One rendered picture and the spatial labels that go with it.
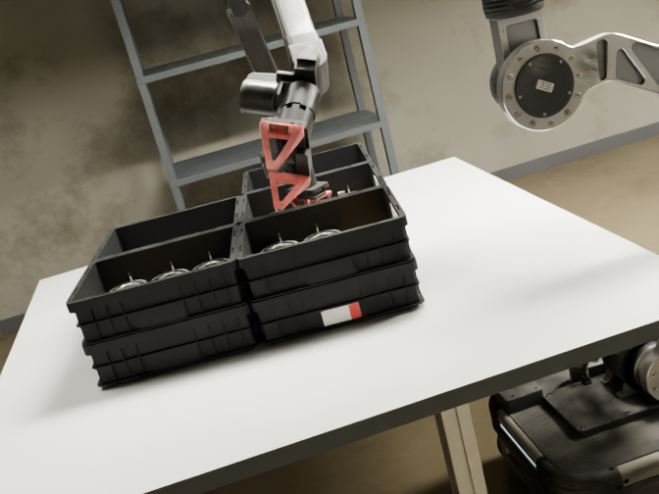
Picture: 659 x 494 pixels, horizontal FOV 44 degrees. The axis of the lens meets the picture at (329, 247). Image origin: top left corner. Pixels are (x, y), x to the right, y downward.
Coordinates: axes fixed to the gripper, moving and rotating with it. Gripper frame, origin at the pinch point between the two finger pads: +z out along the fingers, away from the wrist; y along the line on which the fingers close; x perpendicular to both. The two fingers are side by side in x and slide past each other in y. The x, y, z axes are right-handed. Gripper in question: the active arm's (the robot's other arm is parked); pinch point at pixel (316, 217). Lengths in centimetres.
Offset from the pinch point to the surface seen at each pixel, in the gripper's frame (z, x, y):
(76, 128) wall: -13, 80, -252
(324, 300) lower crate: 9.0, -27.2, 24.4
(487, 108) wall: 44, 267, -116
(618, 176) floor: 91, 274, -45
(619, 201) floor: 91, 236, -28
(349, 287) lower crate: 7.2, -23.3, 29.7
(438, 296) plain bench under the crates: 17.2, -5.8, 40.4
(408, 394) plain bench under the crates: 17, -45, 60
